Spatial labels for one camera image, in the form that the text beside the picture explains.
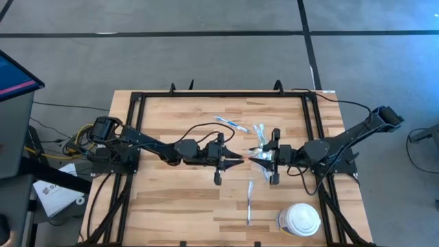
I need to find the black aluminium table frame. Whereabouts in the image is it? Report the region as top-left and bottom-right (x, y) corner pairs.
(77, 79), (378, 247)

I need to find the yellow cable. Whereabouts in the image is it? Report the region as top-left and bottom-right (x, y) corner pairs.
(23, 123), (99, 161)

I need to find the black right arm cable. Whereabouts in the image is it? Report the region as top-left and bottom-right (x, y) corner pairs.
(292, 87), (375, 116)

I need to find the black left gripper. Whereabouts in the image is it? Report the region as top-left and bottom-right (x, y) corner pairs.
(200, 132), (245, 187)

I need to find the large blue screen monitor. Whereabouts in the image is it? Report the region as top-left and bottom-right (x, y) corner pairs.
(0, 49), (46, 103)

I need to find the black floor cable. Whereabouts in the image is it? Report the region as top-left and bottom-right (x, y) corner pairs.
(32, 100), (111, 113)
(405, 127), (439, 174)

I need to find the blue toothbrush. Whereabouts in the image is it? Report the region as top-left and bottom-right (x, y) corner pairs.
(214, 115), (250, 134)

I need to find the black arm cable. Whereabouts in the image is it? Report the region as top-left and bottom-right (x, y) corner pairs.
(292, 87), (375, 116)
(180, 121), (236, 145)

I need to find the glowing computer mouse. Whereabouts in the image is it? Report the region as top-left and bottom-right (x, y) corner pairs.
(0, 214), (12, 242)

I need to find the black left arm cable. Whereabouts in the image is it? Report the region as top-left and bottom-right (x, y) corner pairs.
(180, 121), (236, 145)

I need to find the grey monitor stand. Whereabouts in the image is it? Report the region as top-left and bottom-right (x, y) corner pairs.
(0, 91), (36, 180)

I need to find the black desk frame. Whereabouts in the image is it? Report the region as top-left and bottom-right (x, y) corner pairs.
(0, 156), (93, 247)

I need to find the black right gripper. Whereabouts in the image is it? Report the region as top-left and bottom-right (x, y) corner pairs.
(247, 128), (303, 187)

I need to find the white printed box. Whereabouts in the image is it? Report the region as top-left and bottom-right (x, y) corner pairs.
(32, 163), (86, 218)

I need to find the white lidded tub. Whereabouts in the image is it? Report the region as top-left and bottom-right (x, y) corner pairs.
(276, 202), (322, 238)

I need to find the purple toothbrush in clear wrapper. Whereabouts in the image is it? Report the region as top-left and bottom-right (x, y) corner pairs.
(246, 180), (254, 226)

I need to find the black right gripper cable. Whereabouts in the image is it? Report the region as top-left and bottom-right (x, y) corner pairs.
(286, 164), (324, 197)

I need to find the grey furniture leg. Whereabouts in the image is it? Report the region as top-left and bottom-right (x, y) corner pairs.
(410, 123), (439, 143)

